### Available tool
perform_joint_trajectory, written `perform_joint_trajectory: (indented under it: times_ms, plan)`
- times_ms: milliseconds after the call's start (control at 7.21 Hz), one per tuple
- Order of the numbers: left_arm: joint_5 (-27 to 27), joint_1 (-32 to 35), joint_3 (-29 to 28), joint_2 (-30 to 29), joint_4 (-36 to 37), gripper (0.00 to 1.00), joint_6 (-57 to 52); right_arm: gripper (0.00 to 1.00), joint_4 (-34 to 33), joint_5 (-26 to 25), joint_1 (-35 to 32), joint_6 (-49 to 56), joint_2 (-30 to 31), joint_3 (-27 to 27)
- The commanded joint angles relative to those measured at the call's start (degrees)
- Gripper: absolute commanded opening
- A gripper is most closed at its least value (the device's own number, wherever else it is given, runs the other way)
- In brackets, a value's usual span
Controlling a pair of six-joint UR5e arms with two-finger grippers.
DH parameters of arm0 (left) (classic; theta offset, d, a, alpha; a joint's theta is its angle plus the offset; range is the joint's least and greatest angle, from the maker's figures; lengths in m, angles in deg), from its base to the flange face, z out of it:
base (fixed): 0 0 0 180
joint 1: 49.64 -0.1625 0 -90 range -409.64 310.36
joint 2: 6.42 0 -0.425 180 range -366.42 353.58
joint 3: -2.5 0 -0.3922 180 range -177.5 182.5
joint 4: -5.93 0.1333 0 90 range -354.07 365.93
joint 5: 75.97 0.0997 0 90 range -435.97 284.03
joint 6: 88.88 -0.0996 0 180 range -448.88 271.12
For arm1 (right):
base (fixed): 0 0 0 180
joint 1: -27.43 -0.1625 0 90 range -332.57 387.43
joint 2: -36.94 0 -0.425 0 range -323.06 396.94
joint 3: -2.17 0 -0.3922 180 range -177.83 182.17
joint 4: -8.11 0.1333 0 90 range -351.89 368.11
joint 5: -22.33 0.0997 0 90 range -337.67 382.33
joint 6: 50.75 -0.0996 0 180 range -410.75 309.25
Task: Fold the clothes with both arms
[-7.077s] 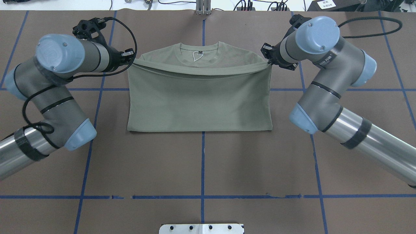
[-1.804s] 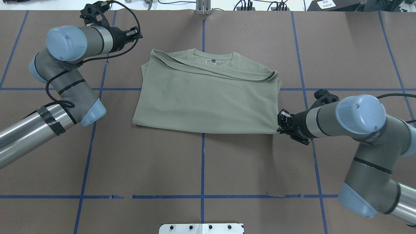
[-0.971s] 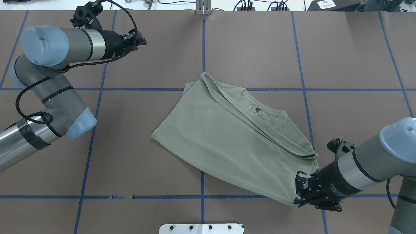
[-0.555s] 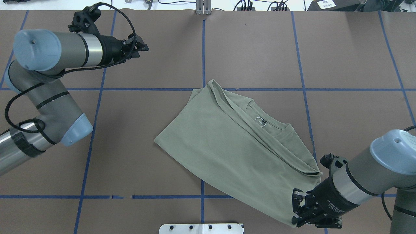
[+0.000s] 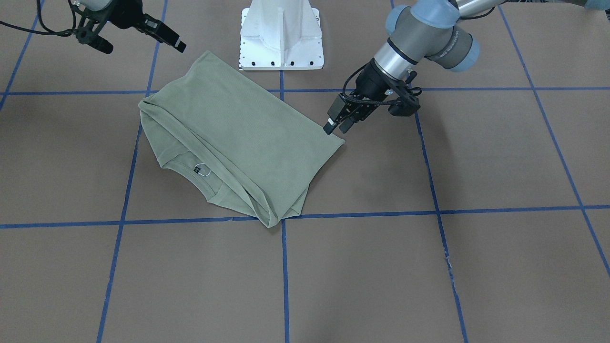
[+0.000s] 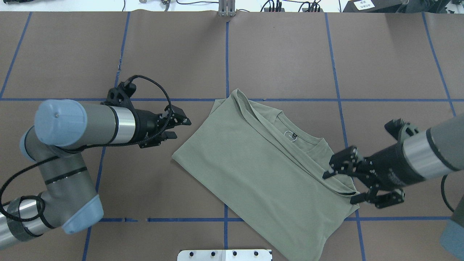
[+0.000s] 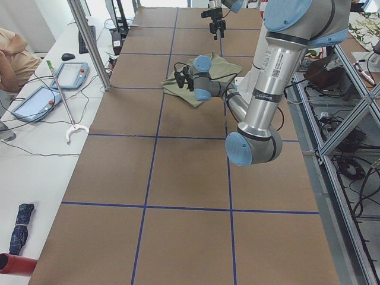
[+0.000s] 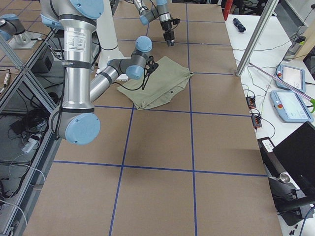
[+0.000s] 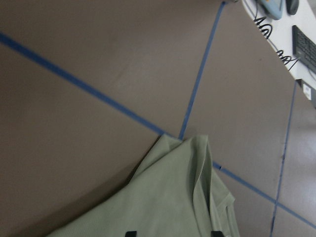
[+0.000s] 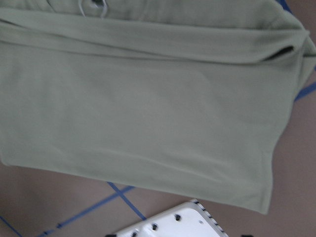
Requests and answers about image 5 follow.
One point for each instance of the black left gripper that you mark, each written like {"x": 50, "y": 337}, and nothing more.
{"x": 371, "y": 82}

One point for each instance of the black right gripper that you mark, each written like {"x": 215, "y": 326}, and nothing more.
{"x": 125, "y": 14}

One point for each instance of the olive green long-sleeve shirt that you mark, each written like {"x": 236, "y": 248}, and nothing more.
{"x": 242, "y": 147}

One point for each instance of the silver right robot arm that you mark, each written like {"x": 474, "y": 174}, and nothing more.
{"x": 95, "y": 4}

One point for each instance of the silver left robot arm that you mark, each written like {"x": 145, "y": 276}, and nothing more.
{"x": 427, "y": 30}

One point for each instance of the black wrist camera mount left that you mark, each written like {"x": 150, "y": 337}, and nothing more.
{"x": 407, "y": 102}

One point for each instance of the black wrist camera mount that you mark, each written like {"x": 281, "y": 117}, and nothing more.
{"x": 407, "y": 102}
{"x": 91, "y": 23}

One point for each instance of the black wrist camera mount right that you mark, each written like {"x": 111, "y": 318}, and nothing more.
{"x": 91, "y": 23}

